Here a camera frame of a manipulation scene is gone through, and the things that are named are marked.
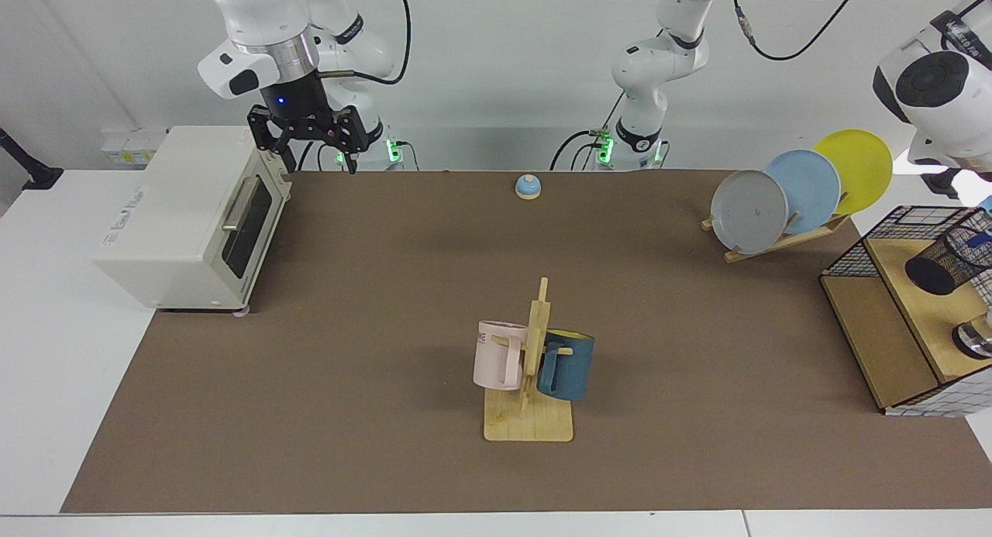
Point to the black mesh pen holder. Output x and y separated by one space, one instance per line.
938 273

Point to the pale toaster oven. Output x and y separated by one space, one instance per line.
178 219

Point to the small blue round bell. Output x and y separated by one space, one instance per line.
528 186

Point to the pink mug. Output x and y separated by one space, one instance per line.
492 359

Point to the black stand foot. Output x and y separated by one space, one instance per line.
39 177
939 184

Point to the brown table cloth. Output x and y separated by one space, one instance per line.
387 444

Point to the dark teal mug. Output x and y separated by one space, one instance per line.
573 366

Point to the wooden cup stand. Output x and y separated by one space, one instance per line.
527 425

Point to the grey plate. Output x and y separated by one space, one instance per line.
748 211

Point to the wooden plate rack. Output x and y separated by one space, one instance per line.
775 244

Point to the light blue plate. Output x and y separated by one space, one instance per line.
810 188

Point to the yellow plate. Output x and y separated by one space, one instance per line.
860 165

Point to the silver round metal object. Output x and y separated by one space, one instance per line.
975 339

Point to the white wall socket strip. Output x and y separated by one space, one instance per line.
132 149

